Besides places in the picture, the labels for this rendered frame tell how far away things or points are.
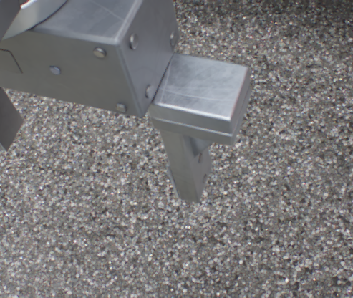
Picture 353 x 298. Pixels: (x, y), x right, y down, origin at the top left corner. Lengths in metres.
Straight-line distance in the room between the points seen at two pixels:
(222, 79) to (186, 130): 0.03
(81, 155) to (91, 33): 0.96
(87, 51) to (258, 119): 0.94
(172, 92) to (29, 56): 0.06
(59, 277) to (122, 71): 0.87
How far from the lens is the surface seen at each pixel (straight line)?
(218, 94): 0.24
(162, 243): 1.04
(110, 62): 0.21
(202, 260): 1.01
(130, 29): 0.21
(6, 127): 0.38
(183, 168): 0.29
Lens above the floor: 0.95
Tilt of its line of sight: 58 degrees down
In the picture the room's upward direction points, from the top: 15 degrees counter-clockwise
